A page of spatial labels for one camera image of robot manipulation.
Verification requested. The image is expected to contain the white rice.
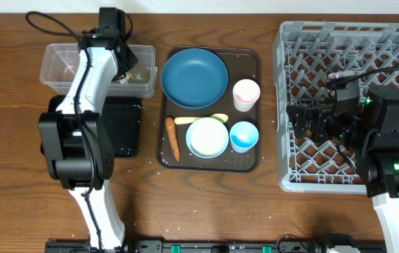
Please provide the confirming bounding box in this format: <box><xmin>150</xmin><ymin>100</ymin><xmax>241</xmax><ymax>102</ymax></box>
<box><xmin>190</xmin><ymin>117</ymin><xmax>228</xmax><ymax>157</ymax></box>

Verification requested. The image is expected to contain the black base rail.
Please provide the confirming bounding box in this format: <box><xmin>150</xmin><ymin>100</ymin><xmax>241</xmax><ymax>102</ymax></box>
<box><xmin>44</xmin><ymin>239</ymin><xmax>386</xmax><ymax>253</ymax></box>

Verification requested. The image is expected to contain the yellow plastic spoon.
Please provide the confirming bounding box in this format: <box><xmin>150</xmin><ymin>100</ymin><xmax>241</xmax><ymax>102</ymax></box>
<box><xmin>174</xmin><ymin>113</ymin><xmax>229</xmax><ymax>124</ymax></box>

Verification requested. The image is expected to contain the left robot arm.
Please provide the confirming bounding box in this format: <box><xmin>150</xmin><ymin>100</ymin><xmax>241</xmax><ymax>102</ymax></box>
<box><xmin>38</xmin><ymin>7</ymin><xmax>137</xmax><ymax>252</ymax></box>

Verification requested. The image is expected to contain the grey dishwasher rack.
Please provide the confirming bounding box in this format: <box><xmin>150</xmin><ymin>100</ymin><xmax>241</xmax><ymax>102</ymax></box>
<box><xmin>273</xmin><ymin>21</ymin><xmax>399</xmax><ymax>195</ymax></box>

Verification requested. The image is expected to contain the black rectangular tray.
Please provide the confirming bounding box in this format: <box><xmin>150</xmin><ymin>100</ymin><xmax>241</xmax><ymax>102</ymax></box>
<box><xmin>40</xmin><ymin>95</ymin><xmax>143</xmax><ymax>158</ymax></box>

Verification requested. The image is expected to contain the clear plastic bin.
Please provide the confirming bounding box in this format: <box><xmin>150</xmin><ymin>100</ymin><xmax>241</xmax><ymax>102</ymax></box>
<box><xmin>39</xmin><ymin>44</ymin><xmax>157</xmax><ymax>98</ymax></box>

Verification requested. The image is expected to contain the white tissue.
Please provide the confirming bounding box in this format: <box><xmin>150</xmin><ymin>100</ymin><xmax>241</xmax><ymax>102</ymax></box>
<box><xmin>119</xmin><ymin>75</ymin><xmax>129</xmax><ymax>84</ymax></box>

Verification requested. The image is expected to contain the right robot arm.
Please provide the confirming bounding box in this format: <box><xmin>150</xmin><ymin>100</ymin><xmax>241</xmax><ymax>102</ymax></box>
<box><xmin>286</xmin><ymin>82</ymin><xmax>399</xmax><ymax>252</ymax></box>

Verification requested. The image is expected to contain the yellow snack wrapper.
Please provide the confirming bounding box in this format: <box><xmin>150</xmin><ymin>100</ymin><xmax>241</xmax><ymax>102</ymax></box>
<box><xmin>127</xmin><ymin>71</ymin><xmax>150</xmax><ymax>84</ymax></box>

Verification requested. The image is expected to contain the light blue bowl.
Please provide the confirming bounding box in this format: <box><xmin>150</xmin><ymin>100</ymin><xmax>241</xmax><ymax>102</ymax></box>
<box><xmin>185</xmin><ymin>117</ymin><xmax>230</xmax><ymax>160</ymax></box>

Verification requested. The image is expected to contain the pink plastic cup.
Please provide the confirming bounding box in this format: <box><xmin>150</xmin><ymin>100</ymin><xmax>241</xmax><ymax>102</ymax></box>
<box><xmin>233</xmin><ymin>79</ymin><xmax>261</xmax><ymax>112</ymax></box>

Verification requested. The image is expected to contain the dark brown serving tray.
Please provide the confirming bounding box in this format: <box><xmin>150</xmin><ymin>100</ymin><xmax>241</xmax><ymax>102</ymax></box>
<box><xmin>156</xmin><ymin>46</ymin><xmax>261</xmax><ymax>173</ymax></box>

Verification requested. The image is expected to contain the dark blue plate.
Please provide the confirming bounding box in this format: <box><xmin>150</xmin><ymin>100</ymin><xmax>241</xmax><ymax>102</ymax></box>
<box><xmin>161</xmin><ymin>48</ymin><xmax>228</xmax><ymax>109</ymax></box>

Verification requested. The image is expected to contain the orange carrot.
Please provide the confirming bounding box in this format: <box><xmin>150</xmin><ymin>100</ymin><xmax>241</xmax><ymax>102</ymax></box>
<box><xmin>165</xmin><ymin>117</ymin><xmax>181</xmax><ymax>162</ymax></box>

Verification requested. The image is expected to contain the light blue plastic cup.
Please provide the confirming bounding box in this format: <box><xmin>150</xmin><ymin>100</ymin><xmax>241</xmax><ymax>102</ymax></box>
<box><xmin>229</xmin><ymin>122</ymin><xmax>259</xmax><ymax>153</ymax></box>

